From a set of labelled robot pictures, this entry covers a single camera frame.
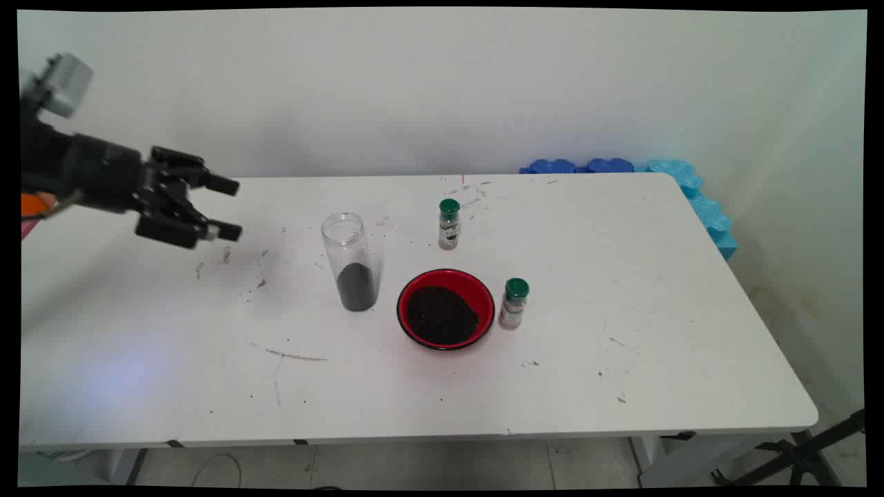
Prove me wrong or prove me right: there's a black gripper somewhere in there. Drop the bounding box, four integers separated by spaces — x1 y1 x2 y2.
68 133 244 250

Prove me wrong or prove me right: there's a clear plastic jar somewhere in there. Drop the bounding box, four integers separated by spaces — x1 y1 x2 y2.
320 212 379 313

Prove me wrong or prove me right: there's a green cap spice bottle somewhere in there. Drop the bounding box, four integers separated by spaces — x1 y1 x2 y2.
499 277 530 331
438 199 461 251

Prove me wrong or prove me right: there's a white table leg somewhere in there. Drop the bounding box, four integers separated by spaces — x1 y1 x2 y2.
104 449 149 485

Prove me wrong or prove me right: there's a black granules pile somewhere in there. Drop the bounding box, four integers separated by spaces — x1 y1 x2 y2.
406 286 479 346

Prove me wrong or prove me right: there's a red bowl black rim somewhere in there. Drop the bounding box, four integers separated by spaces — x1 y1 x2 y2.
396 269 496 351

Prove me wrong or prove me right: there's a light blue foam block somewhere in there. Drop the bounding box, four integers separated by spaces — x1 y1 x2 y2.
635 159 738 262

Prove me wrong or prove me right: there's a black tripod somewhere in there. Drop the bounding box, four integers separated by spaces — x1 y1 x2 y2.
711 409 865 487

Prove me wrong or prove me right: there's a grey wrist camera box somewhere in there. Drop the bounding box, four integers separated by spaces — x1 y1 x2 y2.
19 53 94 118

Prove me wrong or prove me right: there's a thin floor cable loop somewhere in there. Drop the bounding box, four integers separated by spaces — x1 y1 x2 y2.
191 454 242 487

